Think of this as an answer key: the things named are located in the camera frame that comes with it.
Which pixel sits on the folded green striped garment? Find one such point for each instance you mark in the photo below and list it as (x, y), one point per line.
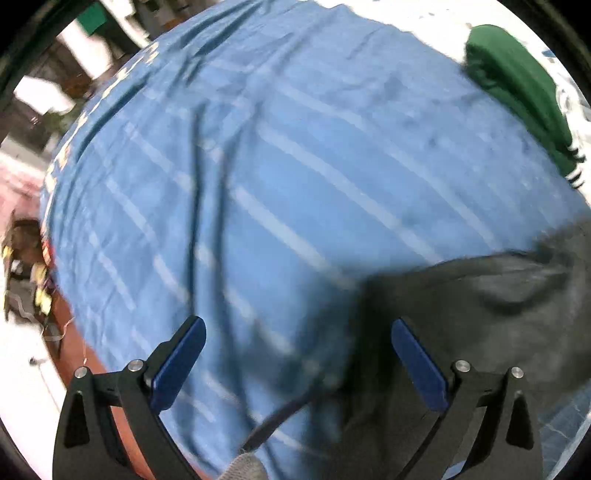
(550, 110)

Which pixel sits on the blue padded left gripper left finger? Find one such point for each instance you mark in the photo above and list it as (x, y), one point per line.
(170, 363)

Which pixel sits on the clothes rack with hanging clothes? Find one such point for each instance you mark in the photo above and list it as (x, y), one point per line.
(117, 30)

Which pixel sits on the black leather jacket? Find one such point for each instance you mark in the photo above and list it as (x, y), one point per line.
(511, 334)

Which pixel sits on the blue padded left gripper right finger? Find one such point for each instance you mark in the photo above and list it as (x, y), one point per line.
(425, 375)

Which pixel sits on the blue striped bed sheet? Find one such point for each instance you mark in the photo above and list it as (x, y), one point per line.
(252, 167)

